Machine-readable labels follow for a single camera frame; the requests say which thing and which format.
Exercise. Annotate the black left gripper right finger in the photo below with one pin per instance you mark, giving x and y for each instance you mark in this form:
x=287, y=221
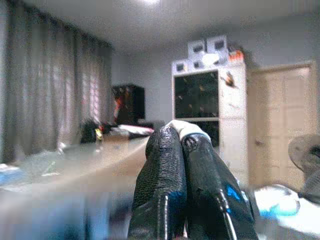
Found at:
x=207, y=180

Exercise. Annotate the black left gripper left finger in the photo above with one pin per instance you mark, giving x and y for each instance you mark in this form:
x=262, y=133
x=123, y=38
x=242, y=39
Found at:
x=160, y=175

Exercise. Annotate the pink white cloth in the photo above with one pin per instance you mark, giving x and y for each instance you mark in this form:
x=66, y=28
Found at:
x=135, y=128

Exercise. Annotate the white blue cloth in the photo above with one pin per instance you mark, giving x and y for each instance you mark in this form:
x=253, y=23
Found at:
x=270, y=200

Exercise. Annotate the black cabinet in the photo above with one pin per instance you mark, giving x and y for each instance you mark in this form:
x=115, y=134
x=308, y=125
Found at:
x=135, y=105

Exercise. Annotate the tall white glass cabinet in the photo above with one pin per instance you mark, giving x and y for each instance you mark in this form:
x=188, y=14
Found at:
x=232, y=105

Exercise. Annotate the black bag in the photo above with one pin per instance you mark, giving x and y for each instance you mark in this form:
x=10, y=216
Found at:
x=87, y=131

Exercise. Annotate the grey standing fan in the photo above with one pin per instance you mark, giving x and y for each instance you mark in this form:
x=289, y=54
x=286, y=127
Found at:
x=300, y=152

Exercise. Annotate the light wooden door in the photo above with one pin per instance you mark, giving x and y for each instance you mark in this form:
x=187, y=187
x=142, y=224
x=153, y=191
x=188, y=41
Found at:
x=277, y=112

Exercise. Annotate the white storage box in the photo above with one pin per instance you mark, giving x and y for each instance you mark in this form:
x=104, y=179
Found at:
x=197, y=50
x=180, y=66
x=197, y=65
x=217, y=45

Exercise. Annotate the white round bag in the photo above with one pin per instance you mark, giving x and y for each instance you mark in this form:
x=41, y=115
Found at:
x=210, y=59

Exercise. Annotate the orange packet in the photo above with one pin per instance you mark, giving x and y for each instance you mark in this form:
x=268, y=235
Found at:
x=236, y=56

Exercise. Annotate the grey curtain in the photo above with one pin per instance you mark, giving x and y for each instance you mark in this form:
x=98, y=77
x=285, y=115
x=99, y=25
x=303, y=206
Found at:
x=50, y=87

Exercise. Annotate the blue flat item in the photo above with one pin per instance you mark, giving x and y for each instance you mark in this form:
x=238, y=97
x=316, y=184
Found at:
x=10, y=175

